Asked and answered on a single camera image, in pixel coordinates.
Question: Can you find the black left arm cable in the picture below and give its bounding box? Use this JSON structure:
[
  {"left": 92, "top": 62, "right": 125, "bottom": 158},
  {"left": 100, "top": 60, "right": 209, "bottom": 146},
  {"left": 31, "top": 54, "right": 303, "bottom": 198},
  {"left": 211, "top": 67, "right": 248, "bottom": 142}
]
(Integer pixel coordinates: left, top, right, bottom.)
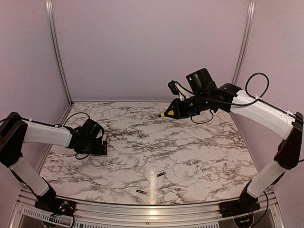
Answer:
[{"left": 0, "top": 112, "right": 91, "bottom": 160}]

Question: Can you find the aluminium left corner post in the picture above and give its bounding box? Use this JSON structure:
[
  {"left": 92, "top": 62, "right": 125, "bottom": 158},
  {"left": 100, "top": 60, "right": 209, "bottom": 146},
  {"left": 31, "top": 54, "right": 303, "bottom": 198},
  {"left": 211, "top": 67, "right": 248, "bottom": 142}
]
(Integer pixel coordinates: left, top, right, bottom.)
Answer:
[{"left": 46, "top": 0, "right": 73, "bottom": 105}]

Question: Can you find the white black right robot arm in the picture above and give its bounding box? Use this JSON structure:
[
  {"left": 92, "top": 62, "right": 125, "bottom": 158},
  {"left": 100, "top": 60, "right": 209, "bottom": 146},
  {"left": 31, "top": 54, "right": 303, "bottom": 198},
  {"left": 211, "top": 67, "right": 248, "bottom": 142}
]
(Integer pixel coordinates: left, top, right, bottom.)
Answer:
[{"left": 160, "top": 81, "right": 304, "bottom": 213}]

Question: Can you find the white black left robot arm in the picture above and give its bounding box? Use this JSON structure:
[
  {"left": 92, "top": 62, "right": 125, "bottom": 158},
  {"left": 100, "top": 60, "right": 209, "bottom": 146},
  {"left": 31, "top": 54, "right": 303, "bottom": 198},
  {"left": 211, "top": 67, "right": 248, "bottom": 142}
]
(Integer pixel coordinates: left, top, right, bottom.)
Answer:
[{"left": 0, "top": 98, "right": 70, "bottom": 216}]

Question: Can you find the aluminium corner post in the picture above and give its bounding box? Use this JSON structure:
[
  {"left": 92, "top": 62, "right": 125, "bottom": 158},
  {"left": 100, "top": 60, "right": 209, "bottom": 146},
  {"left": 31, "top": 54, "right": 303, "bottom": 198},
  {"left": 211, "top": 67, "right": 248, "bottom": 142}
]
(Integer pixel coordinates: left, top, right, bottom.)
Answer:
[
  {"left": 46, "top": 0, "right": 73, "bottom": 105},
  {"left": 232, "top": 0, "right": 257, "bottom": 85}
]

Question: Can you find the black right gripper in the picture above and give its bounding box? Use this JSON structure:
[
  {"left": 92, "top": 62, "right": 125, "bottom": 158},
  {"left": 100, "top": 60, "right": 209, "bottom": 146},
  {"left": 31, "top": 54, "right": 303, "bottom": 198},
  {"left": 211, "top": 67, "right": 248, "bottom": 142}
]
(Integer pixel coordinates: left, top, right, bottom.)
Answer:
[{"left": 164, "top": 91, "right": 211, "bottom": 119}]

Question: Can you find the aluminium right corner post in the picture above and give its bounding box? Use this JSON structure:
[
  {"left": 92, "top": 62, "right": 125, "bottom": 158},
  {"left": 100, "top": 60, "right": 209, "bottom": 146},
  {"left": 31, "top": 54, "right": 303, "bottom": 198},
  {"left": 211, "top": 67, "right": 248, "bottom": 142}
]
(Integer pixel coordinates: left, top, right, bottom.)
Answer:
[{"left": 232, "top": 0, "right": 257, "bottom": 85}]

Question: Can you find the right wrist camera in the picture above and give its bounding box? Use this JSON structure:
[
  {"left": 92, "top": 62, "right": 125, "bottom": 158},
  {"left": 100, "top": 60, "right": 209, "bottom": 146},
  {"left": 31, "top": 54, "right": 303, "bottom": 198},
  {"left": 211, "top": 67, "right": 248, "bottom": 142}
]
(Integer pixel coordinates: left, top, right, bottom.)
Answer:
[{"left": 168, "top": 80, "right": 189, "bottom": 101}]

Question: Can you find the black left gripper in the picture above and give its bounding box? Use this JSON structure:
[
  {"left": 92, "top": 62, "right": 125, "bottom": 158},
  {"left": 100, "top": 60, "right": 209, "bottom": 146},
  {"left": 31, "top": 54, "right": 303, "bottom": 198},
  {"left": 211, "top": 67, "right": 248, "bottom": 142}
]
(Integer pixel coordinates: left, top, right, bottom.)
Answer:
[{"left": 79, "top": 139, "right": 107, "bottom": 155}]

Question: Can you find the aluminium front frame rail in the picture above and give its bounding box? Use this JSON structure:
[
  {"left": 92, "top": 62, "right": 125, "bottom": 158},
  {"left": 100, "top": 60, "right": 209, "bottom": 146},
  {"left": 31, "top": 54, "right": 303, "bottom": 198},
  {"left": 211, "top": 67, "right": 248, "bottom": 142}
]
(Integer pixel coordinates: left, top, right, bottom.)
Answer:
[{"left": 14, "top": 190, "right": 283, "bottom": 228}]

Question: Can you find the yellow handled screwdriver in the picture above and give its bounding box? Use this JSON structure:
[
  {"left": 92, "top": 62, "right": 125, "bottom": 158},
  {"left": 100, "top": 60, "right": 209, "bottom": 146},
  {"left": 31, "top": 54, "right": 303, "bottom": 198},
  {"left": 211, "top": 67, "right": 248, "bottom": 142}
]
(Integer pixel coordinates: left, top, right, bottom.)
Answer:
[{"left": 158, "top": 110, "right": 174, "bottom": 118}]

